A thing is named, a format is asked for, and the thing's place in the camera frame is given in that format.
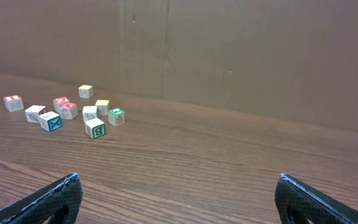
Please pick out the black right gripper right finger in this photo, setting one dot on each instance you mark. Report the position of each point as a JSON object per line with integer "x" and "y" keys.
{"x": 298, "y": 202}

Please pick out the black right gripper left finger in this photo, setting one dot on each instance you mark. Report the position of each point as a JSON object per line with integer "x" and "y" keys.
{"x": 58, "y": 202}

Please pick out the green B letter block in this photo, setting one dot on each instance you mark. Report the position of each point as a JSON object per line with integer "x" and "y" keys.
{"x": 95, "y": 128}

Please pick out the green F letter block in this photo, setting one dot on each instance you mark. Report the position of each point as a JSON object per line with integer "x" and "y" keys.
{"x": 116, "y": 116}

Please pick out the blue X letter block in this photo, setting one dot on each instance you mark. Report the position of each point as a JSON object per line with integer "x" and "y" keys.
{"x": 50, "y": 121}

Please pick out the red M letter block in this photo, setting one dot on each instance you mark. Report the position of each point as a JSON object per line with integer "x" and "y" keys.
{"x": 68, "y": 110}

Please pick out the wooden block red side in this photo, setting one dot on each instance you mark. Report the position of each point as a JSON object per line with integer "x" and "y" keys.
{"x": 33, "y": 112}

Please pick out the wooden number 3 block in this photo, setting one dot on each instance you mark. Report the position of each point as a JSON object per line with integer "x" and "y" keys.
{"x": 89, "y": 113}

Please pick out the red G letter block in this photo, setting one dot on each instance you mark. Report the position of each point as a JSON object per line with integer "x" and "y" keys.
{"x": 57, "y": 102}

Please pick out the yellow G letter block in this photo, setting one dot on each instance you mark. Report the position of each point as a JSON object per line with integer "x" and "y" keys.
{"x": 102, "y": 107}

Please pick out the red I letter block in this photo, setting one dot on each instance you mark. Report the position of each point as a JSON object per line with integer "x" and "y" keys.
{"x": 13, "y": 103}

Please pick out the far yellow letter block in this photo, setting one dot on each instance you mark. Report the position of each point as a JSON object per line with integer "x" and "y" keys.
{"x": 85, "y": 91}

